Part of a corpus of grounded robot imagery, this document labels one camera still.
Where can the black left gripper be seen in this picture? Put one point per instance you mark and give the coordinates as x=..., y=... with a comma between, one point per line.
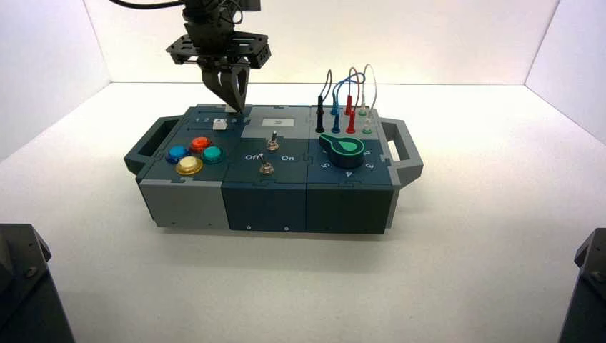
x=208, y=45

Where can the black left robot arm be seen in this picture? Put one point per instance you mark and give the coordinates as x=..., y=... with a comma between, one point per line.
x=208, y=10

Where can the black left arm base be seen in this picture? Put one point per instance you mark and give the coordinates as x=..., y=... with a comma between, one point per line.
x=28, y=293

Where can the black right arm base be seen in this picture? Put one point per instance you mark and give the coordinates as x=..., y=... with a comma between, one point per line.
x=589, y=303

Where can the small white display screen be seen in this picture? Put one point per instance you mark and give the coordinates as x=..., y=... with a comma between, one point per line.
x=278, y=122

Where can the red round push button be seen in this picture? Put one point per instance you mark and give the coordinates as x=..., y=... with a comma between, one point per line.
x=200, y=144

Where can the green round push button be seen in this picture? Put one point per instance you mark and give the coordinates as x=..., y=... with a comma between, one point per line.
x=212, y=153

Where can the blue round push button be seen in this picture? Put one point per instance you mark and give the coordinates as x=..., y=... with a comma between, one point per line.
x=177, y=152

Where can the yellow round push button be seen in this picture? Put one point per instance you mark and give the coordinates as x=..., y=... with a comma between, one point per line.
x=189, y=165

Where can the grey and teal control box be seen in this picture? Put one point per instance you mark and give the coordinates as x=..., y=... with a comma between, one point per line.
x=265, y=203

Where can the green rotary dial knob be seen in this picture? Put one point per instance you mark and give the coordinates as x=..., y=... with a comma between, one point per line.
x=346, y=151

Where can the metal toggle switch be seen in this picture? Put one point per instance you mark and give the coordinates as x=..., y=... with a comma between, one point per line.
x=272, y=142
x=266, y=167

